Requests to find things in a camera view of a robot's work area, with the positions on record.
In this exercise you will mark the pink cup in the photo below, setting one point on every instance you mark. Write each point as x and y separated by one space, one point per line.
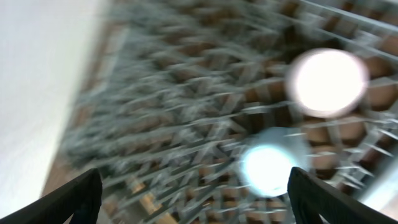
326 83

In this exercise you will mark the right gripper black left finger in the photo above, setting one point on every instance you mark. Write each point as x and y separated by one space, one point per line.
78 201

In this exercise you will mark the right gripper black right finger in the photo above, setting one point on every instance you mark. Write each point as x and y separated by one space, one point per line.
313 200

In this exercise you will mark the light blue cup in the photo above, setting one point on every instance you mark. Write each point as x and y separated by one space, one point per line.
264 167

